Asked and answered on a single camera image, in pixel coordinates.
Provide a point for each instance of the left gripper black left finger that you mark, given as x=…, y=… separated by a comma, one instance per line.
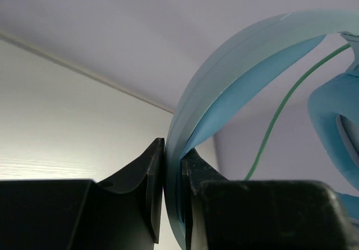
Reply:
x=120, y=212

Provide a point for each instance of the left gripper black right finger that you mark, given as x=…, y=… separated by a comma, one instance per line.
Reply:
x=260, y=214

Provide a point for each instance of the light blue headphones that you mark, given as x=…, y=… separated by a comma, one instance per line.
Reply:
x=238, y=70

